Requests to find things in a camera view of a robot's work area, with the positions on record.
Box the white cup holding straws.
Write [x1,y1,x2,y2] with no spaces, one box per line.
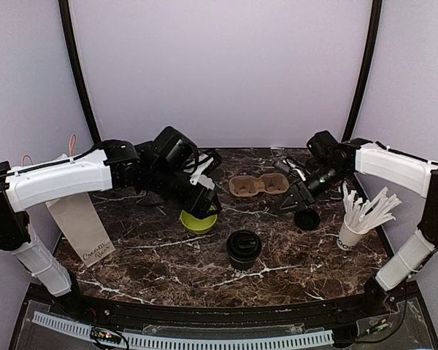
[337,216,366,251]

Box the black frame post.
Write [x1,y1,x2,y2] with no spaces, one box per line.
[342,0,383,141]
[58,0,101,144]

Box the cardboard cup carrier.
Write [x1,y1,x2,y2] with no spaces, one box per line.
[228,173,290,198]

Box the green bowl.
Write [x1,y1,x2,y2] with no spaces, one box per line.
[180,211,218,235]

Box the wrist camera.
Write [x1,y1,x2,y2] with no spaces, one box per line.
[273,157,307,181]
[184,149,222,190]

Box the kraft paper bag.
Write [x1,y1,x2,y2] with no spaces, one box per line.
[21,134,117,267]

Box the white cable duct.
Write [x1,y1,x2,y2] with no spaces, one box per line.
[33,311,335,350]

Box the black front rail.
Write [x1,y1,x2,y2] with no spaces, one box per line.
[47,294,397,329]

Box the right black frame post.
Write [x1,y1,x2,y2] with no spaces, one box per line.
[342,0,383,141]

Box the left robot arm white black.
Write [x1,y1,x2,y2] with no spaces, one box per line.
[0,126,222,318]

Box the bundle of wrapped straws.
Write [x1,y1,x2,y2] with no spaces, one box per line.
[340,182,402,234]

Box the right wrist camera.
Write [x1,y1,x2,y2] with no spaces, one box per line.
[273,157,307,181]

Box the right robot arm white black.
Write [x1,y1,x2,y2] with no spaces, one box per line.
[277,131,438,316]

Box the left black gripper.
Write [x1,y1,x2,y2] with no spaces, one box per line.
[147,164,223,220]

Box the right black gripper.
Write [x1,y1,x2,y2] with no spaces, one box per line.
[274,163,350,214]

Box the left black frame post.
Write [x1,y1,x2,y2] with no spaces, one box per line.
[58,0,101,144]

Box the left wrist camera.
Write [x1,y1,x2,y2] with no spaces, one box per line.
[184,149,222,190]

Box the stack of black lids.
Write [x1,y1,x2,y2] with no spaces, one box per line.
[293,209,320,231]

